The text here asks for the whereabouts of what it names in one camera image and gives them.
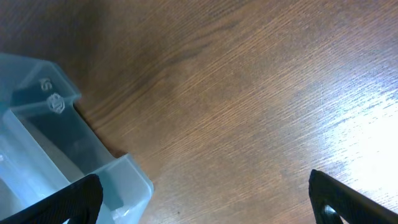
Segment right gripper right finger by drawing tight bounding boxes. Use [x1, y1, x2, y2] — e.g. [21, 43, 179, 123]
[308, 169, 397, 224]

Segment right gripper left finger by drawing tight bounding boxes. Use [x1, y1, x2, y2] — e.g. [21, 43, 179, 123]
[1, 174, 103, 224]

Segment clear plastic storage container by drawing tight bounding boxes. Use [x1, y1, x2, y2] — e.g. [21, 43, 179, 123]
[1, 54, 154, 224]

